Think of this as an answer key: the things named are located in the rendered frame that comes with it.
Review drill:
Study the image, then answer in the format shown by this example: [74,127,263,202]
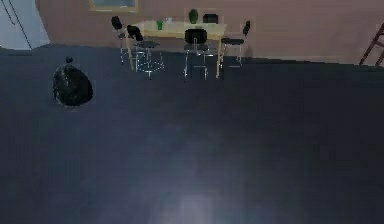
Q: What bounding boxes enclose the black metal-legged chair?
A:
[202,13,220,25]
[126,24,166,80]
[110,15,132,66]
[219,20,252,68]
[182,27,214,81]

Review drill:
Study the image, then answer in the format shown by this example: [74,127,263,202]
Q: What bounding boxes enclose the pale wooden dining table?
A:
[126,20,228,80]

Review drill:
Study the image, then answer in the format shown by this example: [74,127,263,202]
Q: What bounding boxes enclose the green vase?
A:
[188,8,200,25]

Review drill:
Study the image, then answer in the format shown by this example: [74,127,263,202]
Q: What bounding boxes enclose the black garbage bag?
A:
[51,55,95,108]

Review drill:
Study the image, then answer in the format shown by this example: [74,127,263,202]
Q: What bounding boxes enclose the reddish brown wooden ladder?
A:
[358,21,384,67]

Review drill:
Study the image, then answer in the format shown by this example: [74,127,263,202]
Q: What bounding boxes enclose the white fridge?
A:
[0,0,51,51]

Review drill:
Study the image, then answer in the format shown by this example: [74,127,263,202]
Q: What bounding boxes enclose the framed wall picture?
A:
[88,0,140,14]

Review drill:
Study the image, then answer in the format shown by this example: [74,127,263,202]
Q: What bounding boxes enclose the black fridge handle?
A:
[0,0,17,26]

